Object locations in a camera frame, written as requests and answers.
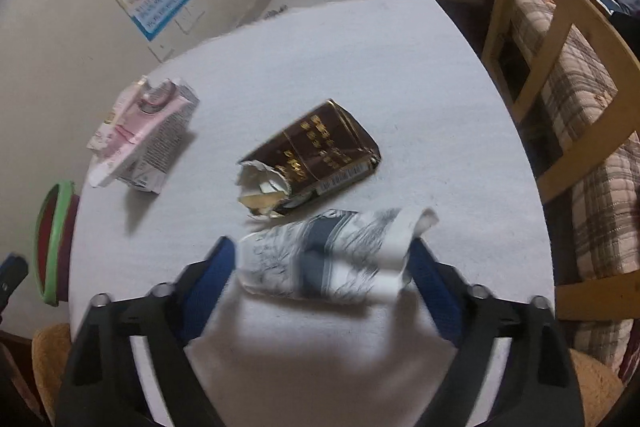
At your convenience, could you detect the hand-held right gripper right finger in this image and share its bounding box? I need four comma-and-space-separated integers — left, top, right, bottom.
407, 237, 587, 427

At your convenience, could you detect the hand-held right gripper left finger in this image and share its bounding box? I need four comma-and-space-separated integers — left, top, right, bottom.
54, 235, 237, 427

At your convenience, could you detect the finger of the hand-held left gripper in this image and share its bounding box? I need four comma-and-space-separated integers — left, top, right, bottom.
0, 253, 29, 310

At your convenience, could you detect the green-rimmed red bin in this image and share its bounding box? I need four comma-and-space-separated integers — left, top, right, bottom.
32, 180, 81, 307

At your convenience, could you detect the white and blue carton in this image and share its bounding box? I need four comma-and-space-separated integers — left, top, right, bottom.
236, 207, 440, 305

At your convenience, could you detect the pink carton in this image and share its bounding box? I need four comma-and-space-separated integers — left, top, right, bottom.
86, 76, 200, 195

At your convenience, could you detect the brown and gold torn packet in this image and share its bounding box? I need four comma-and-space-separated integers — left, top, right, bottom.
236, 98, 382, 220

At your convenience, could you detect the brown plaid mattress cover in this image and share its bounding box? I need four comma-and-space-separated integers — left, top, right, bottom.
500, 0, 640, 370

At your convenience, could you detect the white wall outlet plate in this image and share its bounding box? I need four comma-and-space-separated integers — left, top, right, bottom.
175, 3, 207, 34
149, 40, 176, 64

